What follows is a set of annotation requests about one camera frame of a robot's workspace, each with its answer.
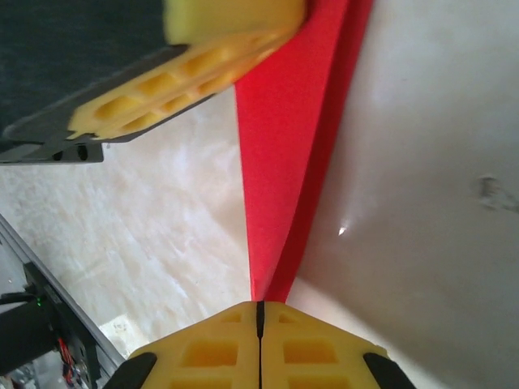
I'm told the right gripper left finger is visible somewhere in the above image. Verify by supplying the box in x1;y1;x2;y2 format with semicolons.
104;301;260;389

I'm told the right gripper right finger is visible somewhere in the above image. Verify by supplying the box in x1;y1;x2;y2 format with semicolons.
259;301;415;389

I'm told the red paper sheet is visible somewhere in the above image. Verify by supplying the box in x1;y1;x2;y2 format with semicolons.
234;0;375;304

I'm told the aluminium mounting rail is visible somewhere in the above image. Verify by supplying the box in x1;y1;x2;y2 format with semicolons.
0;212;129;368

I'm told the red wire at left base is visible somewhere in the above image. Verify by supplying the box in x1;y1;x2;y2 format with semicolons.
56;336;84;384

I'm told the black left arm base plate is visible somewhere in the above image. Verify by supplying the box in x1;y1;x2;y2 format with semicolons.
22;261;101;389

